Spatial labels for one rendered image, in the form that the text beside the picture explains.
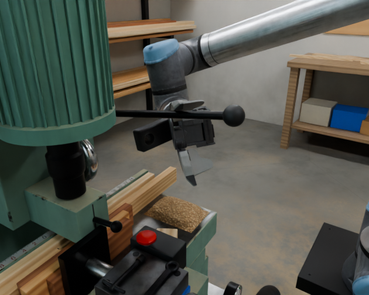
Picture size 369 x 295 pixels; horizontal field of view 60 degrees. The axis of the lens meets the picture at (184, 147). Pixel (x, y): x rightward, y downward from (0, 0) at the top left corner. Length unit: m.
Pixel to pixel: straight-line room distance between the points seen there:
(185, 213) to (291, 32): 0.47
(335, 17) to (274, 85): 3.13
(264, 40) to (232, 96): 3.34
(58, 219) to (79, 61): 0.28
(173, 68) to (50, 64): 0.41
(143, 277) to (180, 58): 0.53
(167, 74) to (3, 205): 0.44
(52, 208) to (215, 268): 1.41
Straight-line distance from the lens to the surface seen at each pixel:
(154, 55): 0.80
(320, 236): 1.24
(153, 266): 0.49
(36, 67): 0.44
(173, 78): 0.80
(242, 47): 0.84
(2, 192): 0.63
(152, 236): 0.50
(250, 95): 4.03
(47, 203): 0.60
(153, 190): 0.79
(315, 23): 0.79
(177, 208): 0.72
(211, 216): 0.74
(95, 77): 0.47
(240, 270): 1.91
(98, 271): 0.55
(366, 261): 0.82
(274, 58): 3.85
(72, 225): 0.58
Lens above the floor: 1.34
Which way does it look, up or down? 24 degrees down
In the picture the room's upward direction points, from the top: straight up
